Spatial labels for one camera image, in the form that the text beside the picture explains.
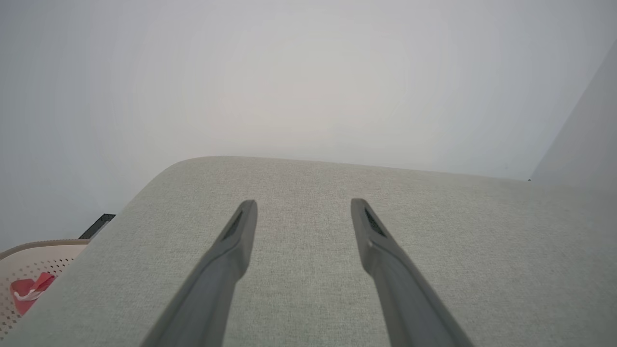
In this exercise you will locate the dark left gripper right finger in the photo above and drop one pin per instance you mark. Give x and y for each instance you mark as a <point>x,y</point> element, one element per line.
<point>400,294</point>

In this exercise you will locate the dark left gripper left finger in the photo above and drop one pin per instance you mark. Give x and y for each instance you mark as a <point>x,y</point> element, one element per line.
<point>217,279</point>

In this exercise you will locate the black baseboard strip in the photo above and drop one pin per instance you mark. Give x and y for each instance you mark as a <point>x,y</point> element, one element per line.
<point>98,225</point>

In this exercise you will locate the beige perforated laundry basket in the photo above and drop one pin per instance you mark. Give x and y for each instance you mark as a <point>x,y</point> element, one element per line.
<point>33,260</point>

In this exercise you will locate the red and white crumpled garment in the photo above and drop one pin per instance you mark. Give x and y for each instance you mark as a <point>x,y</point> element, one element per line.
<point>26,291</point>

